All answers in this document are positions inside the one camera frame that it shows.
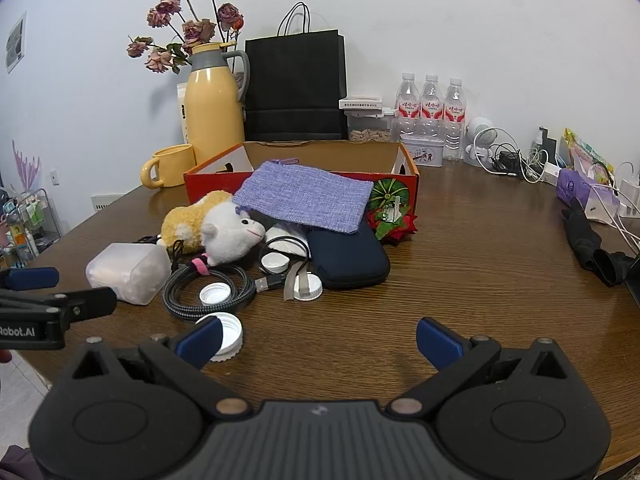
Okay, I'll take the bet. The colourful snack bag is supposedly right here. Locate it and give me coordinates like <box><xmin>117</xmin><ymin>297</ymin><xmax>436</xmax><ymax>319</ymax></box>
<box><xmin>562</xmin><ymin>127</ymin><xmax>616</xmax><ymax>186</ymax></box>

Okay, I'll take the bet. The white power strip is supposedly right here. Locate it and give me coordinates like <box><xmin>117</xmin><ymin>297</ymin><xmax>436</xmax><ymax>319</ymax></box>
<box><xmin>582</xmin><ymin>162</ymin><xmax>640</xmax><ymax>223</ymax></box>

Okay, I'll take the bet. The printed tin box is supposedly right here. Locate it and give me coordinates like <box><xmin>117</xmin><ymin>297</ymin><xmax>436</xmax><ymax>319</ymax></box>
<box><xmin>400</xmin><ymin>134</ymin><xmax>445</xmax><ymax>167</ymax></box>

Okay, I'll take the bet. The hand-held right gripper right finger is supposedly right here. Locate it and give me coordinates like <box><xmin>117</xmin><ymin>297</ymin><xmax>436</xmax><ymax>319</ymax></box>
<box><xmin>387</xmin><ymin>317</ymin><xmax>571</xmax><ymax>417</ymax></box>

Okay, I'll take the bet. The small white cap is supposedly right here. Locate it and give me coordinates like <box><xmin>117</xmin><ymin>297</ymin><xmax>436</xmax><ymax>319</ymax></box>
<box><xmin>199</xmin><ymin>283</ymin><xmax>234</xmax><ymax>306</ymax></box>

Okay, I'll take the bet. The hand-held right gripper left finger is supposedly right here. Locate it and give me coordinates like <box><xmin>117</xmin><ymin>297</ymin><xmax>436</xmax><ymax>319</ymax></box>
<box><xmin>70</xmin><ymin>316</ymin><xmax>253</xmax><ymax>418</ymax></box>

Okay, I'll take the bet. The yellow thermos jug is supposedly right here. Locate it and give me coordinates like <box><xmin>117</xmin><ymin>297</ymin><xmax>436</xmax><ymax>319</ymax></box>
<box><xmin>184</xmin><ymin>42</ymin><xmax>251</xmax><ymax>166</ymax></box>

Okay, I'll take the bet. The purple wall decal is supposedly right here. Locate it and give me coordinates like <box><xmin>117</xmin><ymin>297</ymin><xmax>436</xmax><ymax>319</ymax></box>
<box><xmin>11</xmin><ymin>140</ymin><xmax>41</xmax><ymax>193</ymax></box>

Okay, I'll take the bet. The white wall vent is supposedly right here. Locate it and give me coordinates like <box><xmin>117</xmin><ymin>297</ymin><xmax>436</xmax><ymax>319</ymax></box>
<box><xmin>90</xmin><ymin>189</ymin><xmax>135</xmax><ymax>212</ymax></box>

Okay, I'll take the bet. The yellow mug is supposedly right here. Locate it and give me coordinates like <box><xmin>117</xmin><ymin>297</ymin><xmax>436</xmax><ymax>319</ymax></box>
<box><xmin>140</xmin><ymin>144</ymin><xmax>196</xmax><ymax>190</ymax></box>

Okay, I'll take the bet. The red cardboard box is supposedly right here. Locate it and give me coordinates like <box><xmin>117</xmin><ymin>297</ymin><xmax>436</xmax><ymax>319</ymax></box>
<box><xmin>183</xmin><ymin>140</ymin><xmax>420</xmax><ymax>228</ymax></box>

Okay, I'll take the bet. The white round lid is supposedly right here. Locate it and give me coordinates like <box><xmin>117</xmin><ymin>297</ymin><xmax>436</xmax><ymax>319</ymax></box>
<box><xmin>291</xmin><ymin>272</ymin><xmax>323</xmax><ymax>302</ymax></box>

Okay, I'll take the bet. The black paper bag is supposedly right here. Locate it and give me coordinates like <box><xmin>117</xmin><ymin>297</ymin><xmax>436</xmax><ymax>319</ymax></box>
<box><xmin>243</xmin><ymin>2</ymin><xmax>349</xmax><ymax>142</ymax></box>

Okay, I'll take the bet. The purple woven pouch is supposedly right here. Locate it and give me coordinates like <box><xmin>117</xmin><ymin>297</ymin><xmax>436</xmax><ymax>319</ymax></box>
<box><xmin>232</xmin><ymin>161</ymin><xmax>375</xmax><ymax>236</ymax></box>

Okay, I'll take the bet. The white cloth pouch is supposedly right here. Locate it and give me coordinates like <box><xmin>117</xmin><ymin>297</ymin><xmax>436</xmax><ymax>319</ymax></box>
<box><xmin>265</xmin><ymin>220</ymin><xmax>313</xmax><ymax>261</ymax></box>

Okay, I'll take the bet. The black power adapter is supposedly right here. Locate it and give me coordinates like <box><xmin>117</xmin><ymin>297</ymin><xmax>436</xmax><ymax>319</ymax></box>
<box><xmin>492</xmin><ymin>150</ymin><xmax>521</xmax><ymax>173</ymax></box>

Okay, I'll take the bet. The clear food container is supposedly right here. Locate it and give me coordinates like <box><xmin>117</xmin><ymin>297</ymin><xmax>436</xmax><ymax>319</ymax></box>
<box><xmin>346</xmin><ymin>107</ymin><xmax>396</xmax><ymax>142</ymax></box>

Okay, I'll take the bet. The wire storage rack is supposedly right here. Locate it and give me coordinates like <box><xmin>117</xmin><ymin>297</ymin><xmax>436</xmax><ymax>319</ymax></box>
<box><xmin>0</xmin><ymin>187</ymin><xmax>63</xmax><ymax>268</ymax></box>

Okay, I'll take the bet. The flat white box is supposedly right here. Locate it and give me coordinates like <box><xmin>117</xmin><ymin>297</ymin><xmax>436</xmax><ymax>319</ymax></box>
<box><xmin>339</xmin><ymin>95</ymin><xmax>384</xmax><ymax>110</ymax></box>

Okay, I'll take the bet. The red flower hair clip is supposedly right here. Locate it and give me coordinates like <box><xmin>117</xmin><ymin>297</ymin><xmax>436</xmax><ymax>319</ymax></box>
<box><xmin>365</xmin><ymin>197</ymin><xmax>419</xmax><ymax>247</ymax></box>

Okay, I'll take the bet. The translucent plastic bag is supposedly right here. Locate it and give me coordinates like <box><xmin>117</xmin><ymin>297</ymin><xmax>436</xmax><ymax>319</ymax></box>
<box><xmin>85</xmin><ymin>242</ymin><xmax>172</xmax><ymax>306</ymax></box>

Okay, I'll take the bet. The wall picture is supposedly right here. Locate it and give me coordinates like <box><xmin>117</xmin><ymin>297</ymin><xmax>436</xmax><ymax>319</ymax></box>
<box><xmin>5</xmin><ymin>11</ymin><xmax>27</xmax><ymax>75</ymax></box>

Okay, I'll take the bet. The white and yellow plush sheep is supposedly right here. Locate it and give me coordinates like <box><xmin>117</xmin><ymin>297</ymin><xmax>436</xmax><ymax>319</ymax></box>
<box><xmin>159</xmin><ymin>190</ymin><xmax>267</xmax><ymax>267</ymax></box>

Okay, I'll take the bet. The clear water bottle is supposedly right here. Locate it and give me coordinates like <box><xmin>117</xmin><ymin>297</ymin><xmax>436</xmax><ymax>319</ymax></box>
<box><xmin>419</xmin><ymin>74</ymin><xmax>445</xmax><ymax>137</ymax></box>
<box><xmin>396</xmin><ymin>73</ymin><xmax>421</xmax><ymax>137</ymax></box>
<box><xmin>442</xmin><ymin>78</ymin><xmax>467</xmax><ymax>161</ymax></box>

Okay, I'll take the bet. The small dark spray bottle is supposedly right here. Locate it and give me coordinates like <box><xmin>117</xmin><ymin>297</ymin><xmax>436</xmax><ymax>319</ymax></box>
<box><xmin>536</xmin><ymin>126</ymin><xmax>557</xmax><ymax>161</ymax></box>

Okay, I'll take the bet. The grey strap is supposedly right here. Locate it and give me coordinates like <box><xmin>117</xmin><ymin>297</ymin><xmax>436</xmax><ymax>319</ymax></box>
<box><xmin>282</xmin><ymin>260</ymin><xmax>308</xmax><ymax>302</ymax></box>

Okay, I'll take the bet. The purple tissue pack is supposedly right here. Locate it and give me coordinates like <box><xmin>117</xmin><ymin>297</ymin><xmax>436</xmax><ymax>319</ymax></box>
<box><xmin>556</xmin><ymin>167</ymin><xmax>621</xmax><ymax>208</ymax></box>

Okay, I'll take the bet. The black folded umbrella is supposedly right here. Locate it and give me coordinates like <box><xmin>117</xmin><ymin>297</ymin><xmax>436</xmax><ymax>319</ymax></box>
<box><xmin>561</xmin><ymin>199</ymin><xmax>640</xmax><ymax>287</ymax></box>

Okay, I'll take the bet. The dried rose bouquet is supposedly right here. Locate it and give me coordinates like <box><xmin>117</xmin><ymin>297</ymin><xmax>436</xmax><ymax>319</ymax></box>
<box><xmin>126</xmin><ymin>0</ymin><xmax>245</xmax><ymax>75</ymax></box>

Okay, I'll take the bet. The braided charging cable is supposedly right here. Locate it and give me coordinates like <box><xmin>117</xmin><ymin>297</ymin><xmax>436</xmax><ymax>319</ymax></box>
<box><xmin>162</xmin><ymin>260</ymin><xmax>286</xmax><ymax>322</ymax></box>

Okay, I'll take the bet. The navy zip case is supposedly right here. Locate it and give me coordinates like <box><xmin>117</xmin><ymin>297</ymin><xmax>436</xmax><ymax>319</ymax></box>
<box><xmin>306</xmin><ymin>220</ymin><xmax>391</xmax><ymax>290</ymax></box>

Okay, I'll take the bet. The ribbed white bottle cap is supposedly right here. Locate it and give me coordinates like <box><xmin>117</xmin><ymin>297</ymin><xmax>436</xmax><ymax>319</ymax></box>
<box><xmin>195</xmin><ymin>312</ymin><xmax>244</xmax><ymax>362</ymax></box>

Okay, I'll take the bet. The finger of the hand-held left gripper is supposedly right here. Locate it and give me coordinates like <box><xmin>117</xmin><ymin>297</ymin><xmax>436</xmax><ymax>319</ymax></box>
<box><xmin>0</xmin><ymin>267</ymin><xmax>60</xmax><ymax>292</ymax></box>
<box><xmin>0</xmin><ymin>286</ymin><xmax>118</xmax><ymax>322</ymax></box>

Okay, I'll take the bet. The tangle of white cables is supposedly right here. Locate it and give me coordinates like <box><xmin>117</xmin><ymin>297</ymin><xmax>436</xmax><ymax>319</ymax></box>
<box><xmin>487</xmin><ymin>127</ymin><xmax>551</xmax><ymax>183</ymax></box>

